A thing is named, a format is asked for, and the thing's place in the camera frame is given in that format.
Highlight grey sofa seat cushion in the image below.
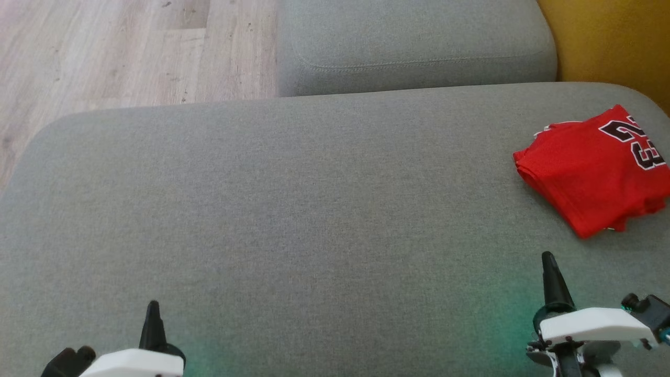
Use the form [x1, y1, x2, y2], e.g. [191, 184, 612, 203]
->
[276, 0, 558, 97]

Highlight red shorts with white panel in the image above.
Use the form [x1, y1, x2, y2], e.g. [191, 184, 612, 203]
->
[513, 104, 670, 239]

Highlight grey and yellow sofa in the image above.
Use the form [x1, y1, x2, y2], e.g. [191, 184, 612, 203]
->
[0, 82, 670, 377]

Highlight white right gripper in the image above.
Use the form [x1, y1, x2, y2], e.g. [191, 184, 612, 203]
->
[526, 251, 659, 363]

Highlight wide yellow sofa back cushion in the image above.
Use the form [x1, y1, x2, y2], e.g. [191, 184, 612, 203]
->
[537, 0, 670, 117]

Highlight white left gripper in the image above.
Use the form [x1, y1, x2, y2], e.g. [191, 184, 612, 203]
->
[79, 300, 186, 377]

